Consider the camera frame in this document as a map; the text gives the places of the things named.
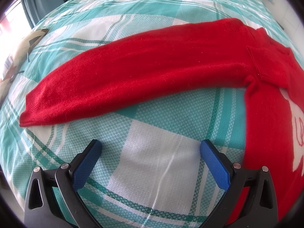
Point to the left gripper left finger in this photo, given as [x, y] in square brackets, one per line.
[41, 206]

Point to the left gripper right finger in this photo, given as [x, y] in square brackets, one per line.
[249, 199]

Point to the red knit sweater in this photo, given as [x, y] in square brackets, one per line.
[224, 53]

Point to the teal plaid bed sheet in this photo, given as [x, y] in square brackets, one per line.
[150, 173]

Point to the patterned cushion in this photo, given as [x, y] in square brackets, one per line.
[21, 57]

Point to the window with railing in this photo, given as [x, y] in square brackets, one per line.
[14, 27]

